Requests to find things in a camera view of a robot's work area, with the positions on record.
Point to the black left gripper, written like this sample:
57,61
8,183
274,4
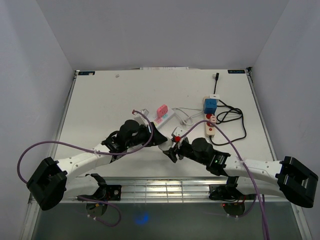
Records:
158,138

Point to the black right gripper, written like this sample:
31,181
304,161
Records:
172,153

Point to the small white plug adapter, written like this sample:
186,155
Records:
166,145

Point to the white multicolour power strip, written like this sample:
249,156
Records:
161,121

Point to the pink plug adapter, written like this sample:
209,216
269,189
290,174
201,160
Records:
161,111

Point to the blue cube socket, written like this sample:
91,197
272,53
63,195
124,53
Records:
210,106

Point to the white usb charger plug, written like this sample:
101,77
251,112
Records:
214,96

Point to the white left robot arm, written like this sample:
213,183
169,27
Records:
54,180

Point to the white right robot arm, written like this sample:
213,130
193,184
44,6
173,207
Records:
289,178

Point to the papers at back edge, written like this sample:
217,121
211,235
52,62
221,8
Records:
170,68

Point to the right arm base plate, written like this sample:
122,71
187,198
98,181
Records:
221,193

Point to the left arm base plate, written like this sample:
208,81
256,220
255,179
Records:
111,192

